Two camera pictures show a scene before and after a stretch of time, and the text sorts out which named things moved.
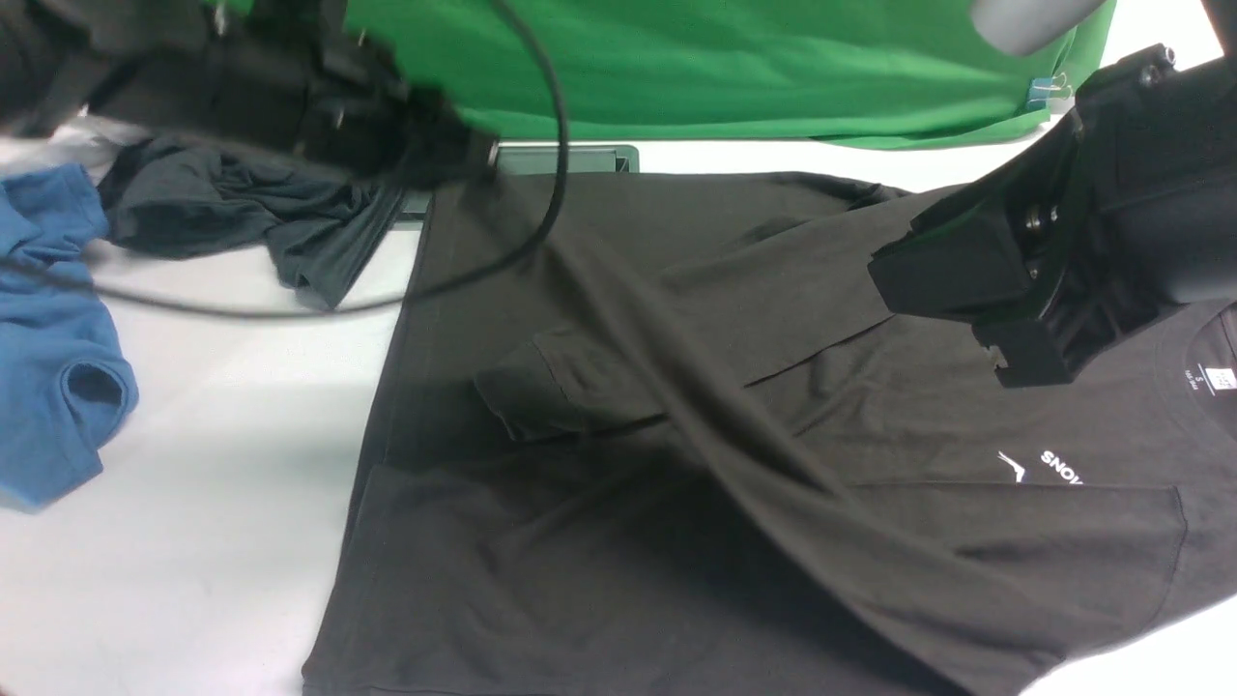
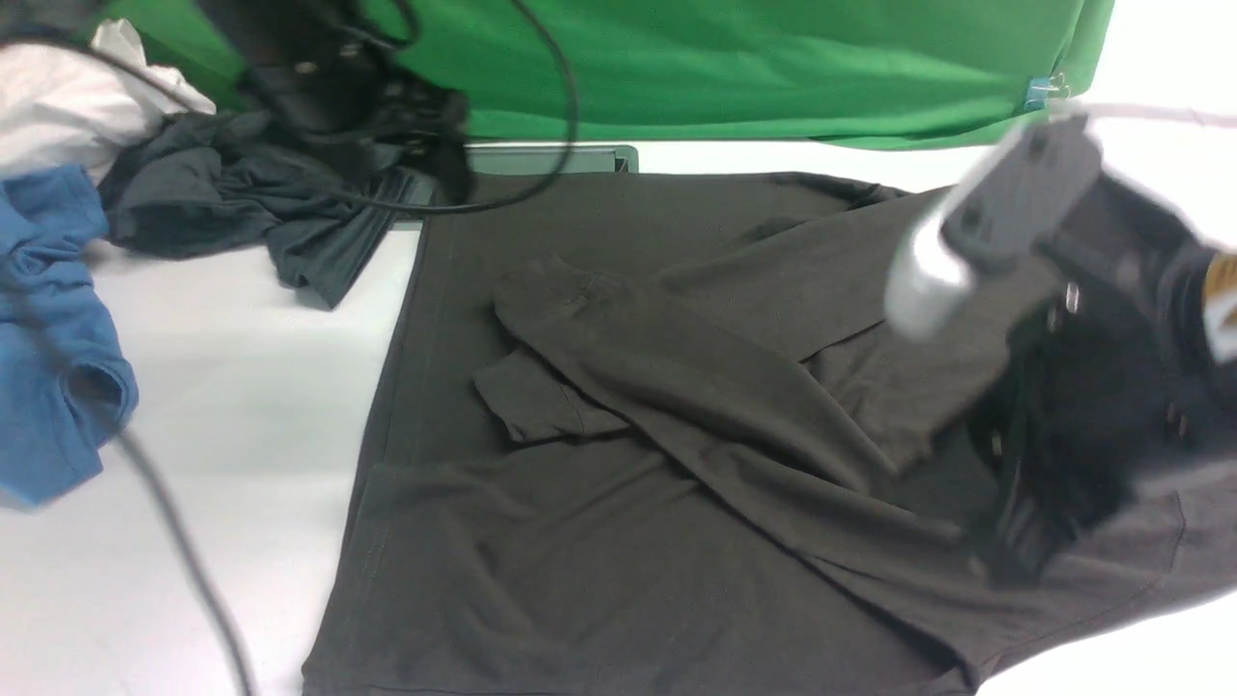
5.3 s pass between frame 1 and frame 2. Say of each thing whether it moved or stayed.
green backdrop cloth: stayed
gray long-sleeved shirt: stayed
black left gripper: stayed
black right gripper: moved
